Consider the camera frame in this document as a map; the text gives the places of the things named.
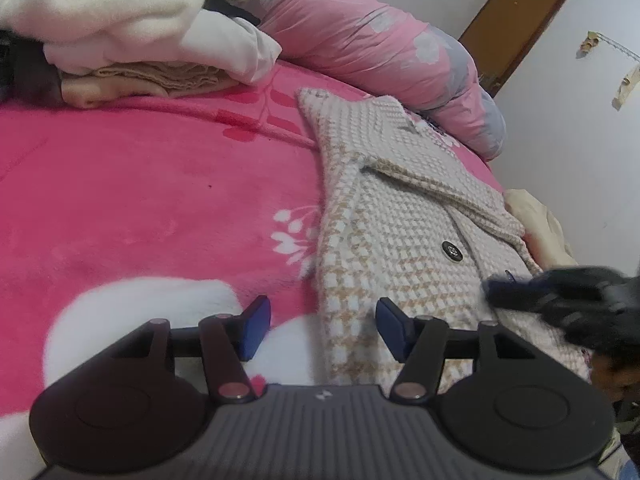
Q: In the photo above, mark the white shirt under blanket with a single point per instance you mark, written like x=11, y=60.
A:
x=233, y=45

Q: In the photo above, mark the pink grey floral duvet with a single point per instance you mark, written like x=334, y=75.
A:
x=385, y=51

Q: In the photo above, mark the wall hook rack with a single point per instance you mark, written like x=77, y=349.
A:
x=618, y=63

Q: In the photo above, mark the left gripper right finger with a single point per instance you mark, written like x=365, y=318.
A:
x=499, y=400

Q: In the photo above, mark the person lying on bed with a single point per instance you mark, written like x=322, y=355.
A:
x=25, y=73

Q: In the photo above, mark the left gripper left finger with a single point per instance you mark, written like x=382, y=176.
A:
x=147, y=397

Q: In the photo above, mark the brown wooden door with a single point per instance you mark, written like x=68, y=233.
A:
x=502, y=34

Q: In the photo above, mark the white fleece blanket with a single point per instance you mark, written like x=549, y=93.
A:
x=120, y=5

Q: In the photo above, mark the pink floral bed sheet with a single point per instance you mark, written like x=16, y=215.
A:
x=157, y=208

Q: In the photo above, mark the beige white houndstooth cardigan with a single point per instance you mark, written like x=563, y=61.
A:
x=405, y=220

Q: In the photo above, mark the folded cream garment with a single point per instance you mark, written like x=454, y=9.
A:
x=544, y=236

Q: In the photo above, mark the folded tan garment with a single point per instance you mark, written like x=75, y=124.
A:
x=166, y=80

